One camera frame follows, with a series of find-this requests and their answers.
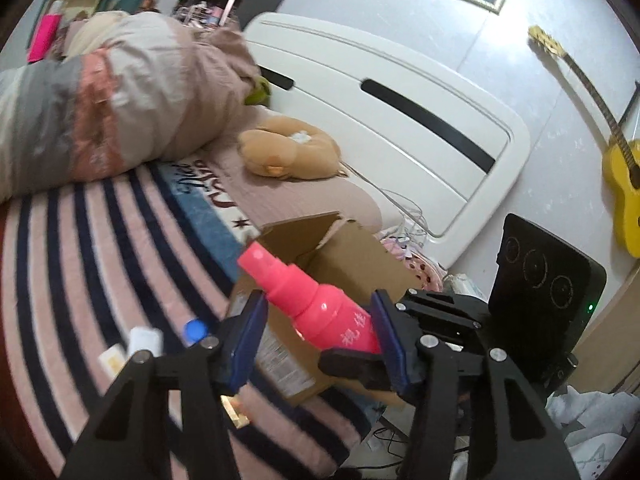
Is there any pink spray bottle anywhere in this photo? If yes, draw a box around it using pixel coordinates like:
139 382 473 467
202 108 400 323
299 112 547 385
238 242 381 353

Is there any white case yellow label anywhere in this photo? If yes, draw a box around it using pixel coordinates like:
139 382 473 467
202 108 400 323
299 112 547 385
98 344 127 380

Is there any blue white contact lens case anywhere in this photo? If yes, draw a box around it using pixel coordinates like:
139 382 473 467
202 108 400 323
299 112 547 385
182 318 209 347

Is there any white square case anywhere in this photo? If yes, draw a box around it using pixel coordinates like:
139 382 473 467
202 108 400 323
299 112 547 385
127 326 164 358

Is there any brown cardboard box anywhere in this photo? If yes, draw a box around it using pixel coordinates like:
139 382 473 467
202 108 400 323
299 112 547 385
229 212 422 405

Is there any pinkish brown pillow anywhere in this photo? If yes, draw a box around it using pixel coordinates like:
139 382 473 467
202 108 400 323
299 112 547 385
198 106 402 233

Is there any yellow guitar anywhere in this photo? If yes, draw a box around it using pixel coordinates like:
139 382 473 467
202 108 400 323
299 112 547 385
528 25 639 259

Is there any white bed headboard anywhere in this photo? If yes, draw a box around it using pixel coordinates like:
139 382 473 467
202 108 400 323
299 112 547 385
244 13 530 268

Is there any striped plush blanket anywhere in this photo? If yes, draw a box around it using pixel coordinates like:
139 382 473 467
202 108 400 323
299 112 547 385
1 158 375 479

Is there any tan plush toy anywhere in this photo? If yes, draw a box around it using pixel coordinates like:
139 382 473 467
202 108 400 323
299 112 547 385
238 116 342 180

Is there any green plush toy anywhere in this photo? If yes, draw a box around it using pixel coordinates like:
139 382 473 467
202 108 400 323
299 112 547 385
244 77 271 106

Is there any rolled beige patchwork duvet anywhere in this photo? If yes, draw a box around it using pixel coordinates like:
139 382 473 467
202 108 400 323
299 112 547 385
1 11 260 200

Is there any pink water bottle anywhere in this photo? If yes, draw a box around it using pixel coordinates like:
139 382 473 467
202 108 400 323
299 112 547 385
27 0 65 64

